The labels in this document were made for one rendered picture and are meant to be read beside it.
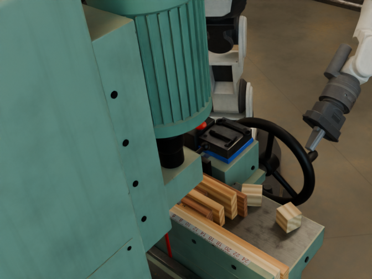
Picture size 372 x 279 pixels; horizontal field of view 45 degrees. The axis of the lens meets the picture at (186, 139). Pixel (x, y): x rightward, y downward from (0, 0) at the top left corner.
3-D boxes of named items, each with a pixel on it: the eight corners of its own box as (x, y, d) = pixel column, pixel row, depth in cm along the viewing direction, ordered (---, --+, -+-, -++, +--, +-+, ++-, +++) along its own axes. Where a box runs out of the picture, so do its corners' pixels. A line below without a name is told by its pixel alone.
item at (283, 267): (288, 279, 85) (289, 267, 82) (282, 287, 84) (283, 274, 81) (74, 148, 122) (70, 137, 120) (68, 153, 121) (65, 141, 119)
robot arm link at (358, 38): (353, 85, 125) (368, 41, 126) (374, 80, 116) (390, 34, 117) (334, 76, 123) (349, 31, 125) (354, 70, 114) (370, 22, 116)
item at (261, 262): (279, 285, 84) (280, 269, 81) (274, 292, 83) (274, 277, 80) (82, 161, 118) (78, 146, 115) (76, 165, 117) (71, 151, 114)
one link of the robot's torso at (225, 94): (211, 93, 197) (197, 5, 160) (251, 94, 193) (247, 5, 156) (206, 120, 188) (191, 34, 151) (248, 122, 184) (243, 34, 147)
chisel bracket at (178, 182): (205, 184, 95) (201, 154, 89) (159, 226, 87) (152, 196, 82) (179, 170, 99) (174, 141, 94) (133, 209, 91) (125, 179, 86)
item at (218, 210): (225, 223, 97) (223, 206, 94) (220, 228, 96) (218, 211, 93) (158, 184, 108) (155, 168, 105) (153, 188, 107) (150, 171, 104)
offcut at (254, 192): (241, 205, 101) (241, 194, 98) (242, 194, 103) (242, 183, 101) (261, 206, 100) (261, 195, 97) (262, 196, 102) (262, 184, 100)
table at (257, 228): (344, 217, 102) (347, 200, 99) (270, 316, 86) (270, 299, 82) (156, 127, 136) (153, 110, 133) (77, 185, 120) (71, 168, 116)
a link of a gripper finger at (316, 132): (304, 148, 118) (315, 128, 119) (313, 150, 116) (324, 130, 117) (300, 145, 118) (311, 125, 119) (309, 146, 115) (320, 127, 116)
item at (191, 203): (213, 224, 97) (212, 209, 94) (207, 230, 96) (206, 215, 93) (151, 187, 108) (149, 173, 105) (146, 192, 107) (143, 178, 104)
